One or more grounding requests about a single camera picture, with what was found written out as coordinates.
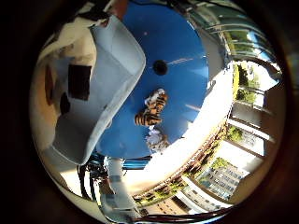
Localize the orange black striped tiger plush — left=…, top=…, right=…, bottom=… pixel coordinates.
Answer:
left=134, top=88, right=169, bottom=127

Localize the brown spotted white plush toy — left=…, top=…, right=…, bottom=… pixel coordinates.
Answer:
left=145, top=125, right=171, bottom=153

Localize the white fabric container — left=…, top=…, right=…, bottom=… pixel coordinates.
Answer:
left=50, top=13, right=148, bottom=166

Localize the person in teal shirt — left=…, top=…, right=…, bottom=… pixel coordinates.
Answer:
left=99, top=155, right=141, bottom=223

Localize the glass sliding door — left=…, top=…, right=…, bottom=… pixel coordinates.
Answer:
left=190, top=0, right=278, bottom=63

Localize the grey apartment building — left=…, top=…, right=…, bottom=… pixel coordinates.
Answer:
left=197, top=160, right=250, bottom=202

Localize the blue striped frame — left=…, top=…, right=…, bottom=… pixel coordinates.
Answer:
left=122, top=156, right=153, bottom=171

